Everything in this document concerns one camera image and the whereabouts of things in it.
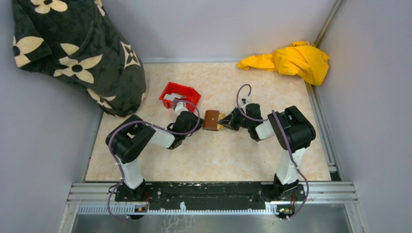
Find yellow credit card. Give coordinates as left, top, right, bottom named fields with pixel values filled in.
left=217, top=113, right=226, bottom=131

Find brown leather card holder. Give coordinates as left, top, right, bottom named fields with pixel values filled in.
left=203, top=110, right=220, bottom=131

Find yellow crumpled cloth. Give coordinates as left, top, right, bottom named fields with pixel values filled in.
left=237, top=41, right=329, bottom=86

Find red plastic bin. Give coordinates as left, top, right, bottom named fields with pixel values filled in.
left=159, top=82, right=201, bottom=112

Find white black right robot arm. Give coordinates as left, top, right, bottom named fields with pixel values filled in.
left=219, top=103, right=316, bottom=200

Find black floral plush blanket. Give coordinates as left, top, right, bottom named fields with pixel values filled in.
left=11, top=0, right=147, bottom=117

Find grey cards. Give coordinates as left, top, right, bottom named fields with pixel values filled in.
left=163, top=93, right=187, bottom=101

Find white slotted cable duct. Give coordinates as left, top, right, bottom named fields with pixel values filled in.
left=77, top=202, right=279, bottom=216

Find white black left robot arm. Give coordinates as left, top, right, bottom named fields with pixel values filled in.
left=106, top=99, right=205, bottom=201

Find aluminium frame rail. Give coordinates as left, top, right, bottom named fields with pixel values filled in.
left=67, top=182, right=358, bottom=204

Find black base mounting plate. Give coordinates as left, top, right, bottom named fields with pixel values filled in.
left=115, top=182, right=305, bottom=210

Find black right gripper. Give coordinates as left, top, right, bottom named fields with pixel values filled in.
left=217, top=107, right=252, bottom=131

